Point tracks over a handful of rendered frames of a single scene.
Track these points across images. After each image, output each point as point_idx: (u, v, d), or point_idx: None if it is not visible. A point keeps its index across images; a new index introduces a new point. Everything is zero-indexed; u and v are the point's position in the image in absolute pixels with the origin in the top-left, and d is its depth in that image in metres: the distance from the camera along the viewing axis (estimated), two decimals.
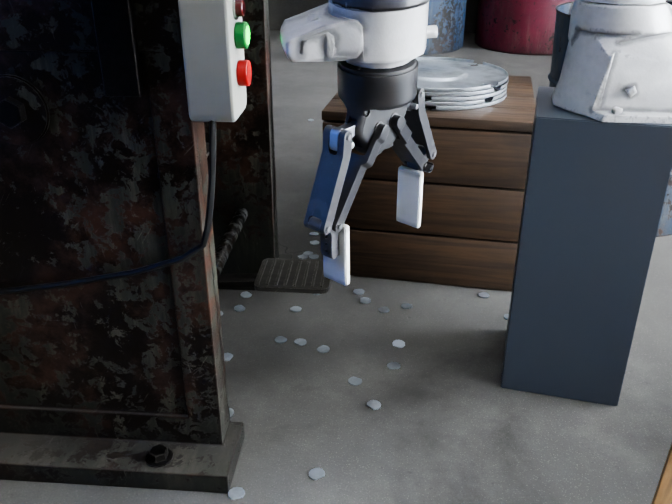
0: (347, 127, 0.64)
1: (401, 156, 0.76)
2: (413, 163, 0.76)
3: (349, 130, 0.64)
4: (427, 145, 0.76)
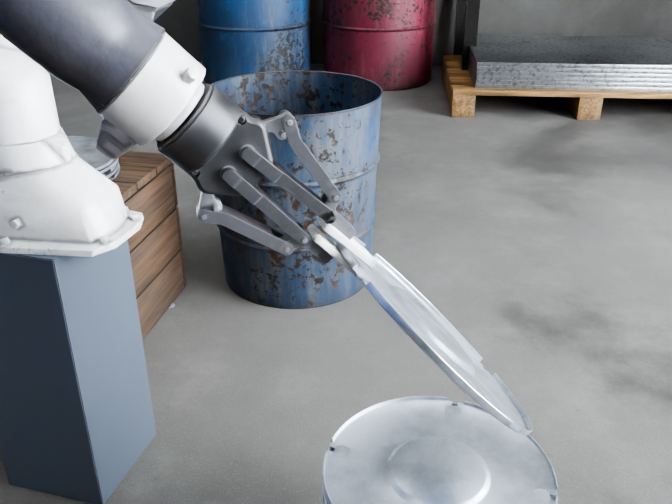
0: (200, 201, 0.65)
1: (302, 199, 0.68)
2: (312, 209, 0.67)
3: (203, 201, 0.64)
4: (318, 184, 0.66)
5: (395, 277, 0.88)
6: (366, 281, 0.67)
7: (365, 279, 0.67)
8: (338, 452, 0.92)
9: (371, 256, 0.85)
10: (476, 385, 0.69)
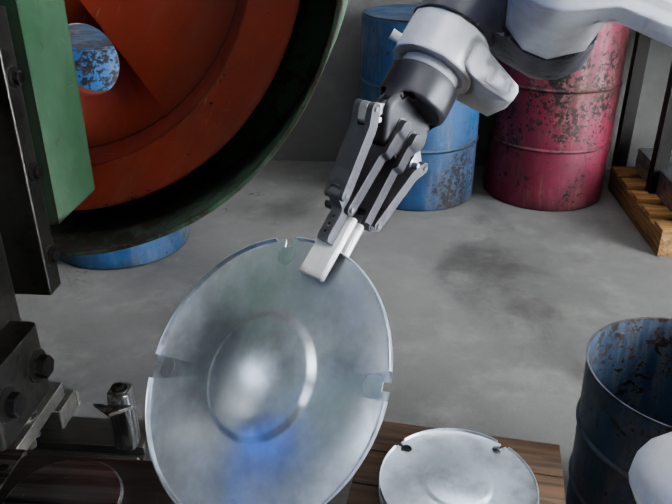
0: (415, 154, 0.76)
1: (362, 192, 0.70)
2: None
3: (412, 154, 0.76)
4: (339, 171, 0.69)
5: (361, 441, 0.61)
6: (287, 250, 0.73)
7: (290, 252, 0.73)
8: None
9: (380, 386, 0.62)
10: (194, 364, 0.74)
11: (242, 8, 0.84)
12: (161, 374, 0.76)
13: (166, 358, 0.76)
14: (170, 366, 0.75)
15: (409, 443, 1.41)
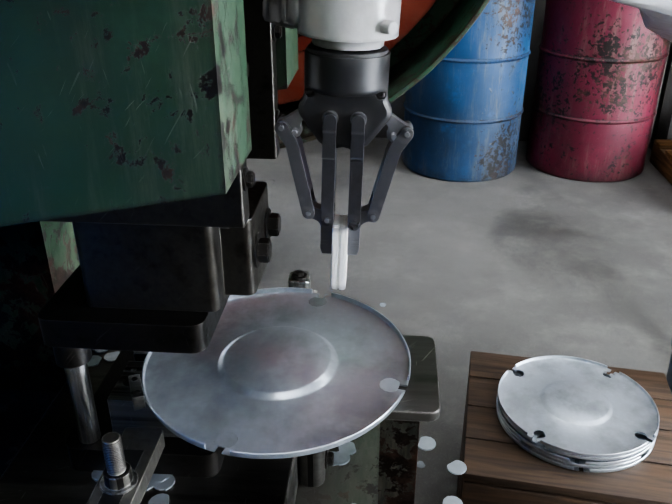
0: (289, 115, 0.64)
1: (349, 192, 0.68)
2: (348, 206, 0.68)
3: (291, 117, 0.64)
4: (373, 195, 0.66)
5: (375, 414, 0.70)
6: (319, 299, 0.88)
7: (322, 301, 0.88)
8: None
9: (397, 386, 0.73)
10: (208, 343, 0.80)
11: None
12: None
13: None
14: None
15: (519, 369, 1.44)
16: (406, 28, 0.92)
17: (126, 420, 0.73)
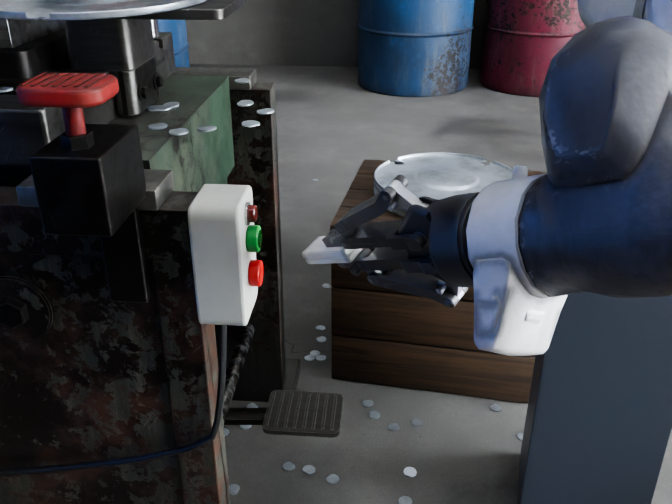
0: (462, 286, 0.61)
1: (367, 244, 0.65)
2: None
3: None
4: None
5: (182, 4, 0.80)
6: None
7: None
8: None
9: None
10: None
11: None
12: None
13: None
14: None
15: (402, 163, 1.52)
16: None
17: None
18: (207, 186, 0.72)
